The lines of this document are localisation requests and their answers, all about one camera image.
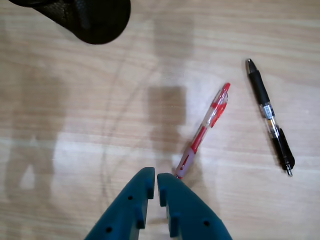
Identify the black mesh pen holder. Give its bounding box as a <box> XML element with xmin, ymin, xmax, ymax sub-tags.
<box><xmin>8</xmin><ymin>0</ymin><xmax>132</xmax><ymax>46</ymax></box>

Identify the red white retractable pen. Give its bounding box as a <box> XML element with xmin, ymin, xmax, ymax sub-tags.
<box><xmin>172</xmin><ymin>82</ymin><xmax>231</xmax><ymax>180</ymax></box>

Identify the black rubber grip retractable pen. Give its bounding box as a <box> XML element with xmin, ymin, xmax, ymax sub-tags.
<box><xmin>244</xmin><ymin>58</ymin><xmax>296</xmax><ymax>178</ymax></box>

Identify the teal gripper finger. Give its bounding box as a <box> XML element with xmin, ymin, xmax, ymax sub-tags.
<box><xmin>83</xmin><ymin>166</ymin><xmax>156</xmax><ymax>240</ymax></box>
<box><xmin>156</xmin><ymin>172</ymin><xmax>234</xmax><ymax>240</ymax></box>

